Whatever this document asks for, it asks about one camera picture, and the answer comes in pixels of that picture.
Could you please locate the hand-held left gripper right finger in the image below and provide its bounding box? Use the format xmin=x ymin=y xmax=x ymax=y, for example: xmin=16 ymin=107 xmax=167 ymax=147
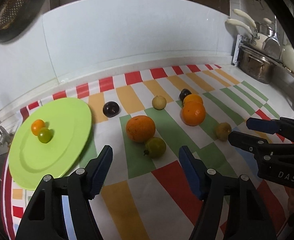
xmin=178 ymin=145 xmax=279 ymax=240

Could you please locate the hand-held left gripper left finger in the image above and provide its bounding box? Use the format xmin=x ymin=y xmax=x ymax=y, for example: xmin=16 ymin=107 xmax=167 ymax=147
xmin=15 ymin=144 xmax=113 ymax=240

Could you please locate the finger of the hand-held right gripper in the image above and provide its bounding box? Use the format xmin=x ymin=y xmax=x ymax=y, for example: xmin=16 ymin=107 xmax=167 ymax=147
xmin=228 ymin=130 xmax=294 ymax=158
xmin=246 ymin=116 xmax=294 ymax=144

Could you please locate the small brownish-yellow fruit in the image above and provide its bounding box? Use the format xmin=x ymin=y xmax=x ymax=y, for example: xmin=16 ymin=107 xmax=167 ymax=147
xmin=214 ymin=122 xmax=232 ymax=141

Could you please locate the green-yellow fruit with stem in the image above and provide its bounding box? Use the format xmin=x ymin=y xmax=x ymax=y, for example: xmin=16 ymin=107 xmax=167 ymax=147
xmin=144 ymin=137 xmax=167 ymax=159

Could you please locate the green plate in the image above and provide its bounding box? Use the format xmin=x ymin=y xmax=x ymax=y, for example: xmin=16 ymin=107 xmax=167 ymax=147
xmin=8 ymin=97 xmax=92 ymax=190

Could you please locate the large orange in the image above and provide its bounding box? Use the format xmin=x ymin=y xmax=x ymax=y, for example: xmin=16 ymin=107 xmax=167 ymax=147
xmin=126 ymin=115 xmax=156 ymax=143

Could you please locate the dark plum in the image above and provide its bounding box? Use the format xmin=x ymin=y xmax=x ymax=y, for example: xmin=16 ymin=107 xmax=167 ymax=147
xmin=102 ymin=101 xmax=120 ymax=118
xmin=179 ymin=88 xmax=192 ymax=102

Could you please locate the pale yellow round fruit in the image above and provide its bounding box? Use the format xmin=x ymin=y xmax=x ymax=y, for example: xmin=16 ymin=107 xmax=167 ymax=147
xmin=152 ymin=95 xmax=167 ymax=110

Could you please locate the striped colourful tablecloth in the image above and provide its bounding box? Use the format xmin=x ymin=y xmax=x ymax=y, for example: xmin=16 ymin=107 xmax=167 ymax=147
xmin=0 ymin=64 xmax=294 ymax=240

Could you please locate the stainless steel pot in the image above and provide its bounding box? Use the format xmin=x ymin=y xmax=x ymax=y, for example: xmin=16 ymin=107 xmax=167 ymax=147
xmin=238 ymin=47 xmax=276 ymax=84

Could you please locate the green tomato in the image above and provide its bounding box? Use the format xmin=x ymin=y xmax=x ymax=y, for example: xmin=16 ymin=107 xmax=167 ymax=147
xmin=38 ymin=127 xmax=53 ymax=144

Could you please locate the small tangerine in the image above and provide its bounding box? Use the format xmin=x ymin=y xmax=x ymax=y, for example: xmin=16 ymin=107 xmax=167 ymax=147
xmin=31 ymin=119 xmax=45 ymax=136

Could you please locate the steel spatula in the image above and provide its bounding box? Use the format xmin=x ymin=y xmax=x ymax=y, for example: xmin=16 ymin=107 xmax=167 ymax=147
xmin=262 ymin=15 xmax=282 ymax=60

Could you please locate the chrome gooseneck faucet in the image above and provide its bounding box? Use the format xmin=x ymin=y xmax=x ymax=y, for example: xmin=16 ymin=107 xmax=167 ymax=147
xmin=0 ymin=105 xmax=15 ymax=147

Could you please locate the black frying pan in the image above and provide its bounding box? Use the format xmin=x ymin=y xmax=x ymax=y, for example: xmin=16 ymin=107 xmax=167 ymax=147
xmin=0 ymin=0 xmax=53 ymax=43

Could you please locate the cream knife handle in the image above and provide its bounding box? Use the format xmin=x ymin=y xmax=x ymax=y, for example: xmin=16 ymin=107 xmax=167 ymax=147
xmin=226 ymin=18 xmax=254 ymax=39
xmin=233 ymin=9 xmax=258 ymax=30

